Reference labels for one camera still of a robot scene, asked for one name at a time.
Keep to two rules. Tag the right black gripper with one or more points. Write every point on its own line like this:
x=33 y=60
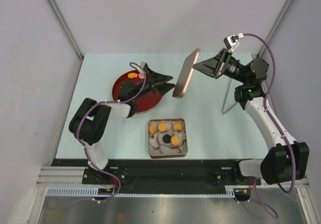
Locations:
x=216 y=66

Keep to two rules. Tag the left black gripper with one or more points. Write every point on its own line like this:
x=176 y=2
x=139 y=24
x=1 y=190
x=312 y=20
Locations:
x=153 y=79

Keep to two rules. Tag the round red plate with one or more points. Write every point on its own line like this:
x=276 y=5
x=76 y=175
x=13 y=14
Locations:
x=144 y=103

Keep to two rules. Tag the gold tin lid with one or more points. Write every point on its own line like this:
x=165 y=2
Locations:
x=186 y=74

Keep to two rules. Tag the metal tongs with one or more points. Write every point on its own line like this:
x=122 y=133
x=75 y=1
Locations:
x=223 y=110

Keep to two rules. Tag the orange round cookie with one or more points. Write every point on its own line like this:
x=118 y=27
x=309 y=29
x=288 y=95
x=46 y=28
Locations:
x=162 y=127
x=178 y=127
x=151 y=129
x=175 y=140

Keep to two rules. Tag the black round cookie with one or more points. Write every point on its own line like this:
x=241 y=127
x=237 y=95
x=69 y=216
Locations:
x=166 y=139

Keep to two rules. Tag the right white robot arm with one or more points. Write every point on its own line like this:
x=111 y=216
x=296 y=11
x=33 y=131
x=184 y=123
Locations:
x=287 y=158

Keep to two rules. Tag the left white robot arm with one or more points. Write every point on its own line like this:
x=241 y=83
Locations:
x=90 y=120

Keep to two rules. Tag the pink round cookie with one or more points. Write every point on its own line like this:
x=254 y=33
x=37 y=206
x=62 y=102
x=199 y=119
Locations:
x=142 y=76

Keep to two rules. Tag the orange fish cookie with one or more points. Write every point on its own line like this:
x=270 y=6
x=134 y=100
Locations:
x=132 y=75

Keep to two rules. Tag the gold square cookie tin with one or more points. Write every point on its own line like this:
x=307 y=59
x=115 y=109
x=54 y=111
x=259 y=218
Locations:
x=156 y=147

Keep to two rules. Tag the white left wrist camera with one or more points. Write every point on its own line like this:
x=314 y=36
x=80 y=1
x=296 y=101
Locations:
x=142 y=68

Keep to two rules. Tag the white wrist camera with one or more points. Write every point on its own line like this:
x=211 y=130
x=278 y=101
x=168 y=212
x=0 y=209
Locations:
x=231 y=42
x=142 y=68

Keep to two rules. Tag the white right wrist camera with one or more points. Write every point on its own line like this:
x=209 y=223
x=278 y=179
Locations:
x=231 y=42

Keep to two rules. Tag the right aluminium frame post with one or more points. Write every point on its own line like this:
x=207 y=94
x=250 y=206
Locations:
x=279 y=20

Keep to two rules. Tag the aluminium frame post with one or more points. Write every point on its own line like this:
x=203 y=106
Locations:
x=279 y=20
x=65 y=28

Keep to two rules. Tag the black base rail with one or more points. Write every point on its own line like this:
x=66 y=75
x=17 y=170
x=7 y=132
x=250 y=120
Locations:
x=164 y=176

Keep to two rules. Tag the left aluminium frame post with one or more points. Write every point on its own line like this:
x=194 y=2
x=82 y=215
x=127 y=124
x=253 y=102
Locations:
x=65 y=28

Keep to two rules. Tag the white cable duct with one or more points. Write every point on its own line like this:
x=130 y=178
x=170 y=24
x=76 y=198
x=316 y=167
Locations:
x=80 y=191

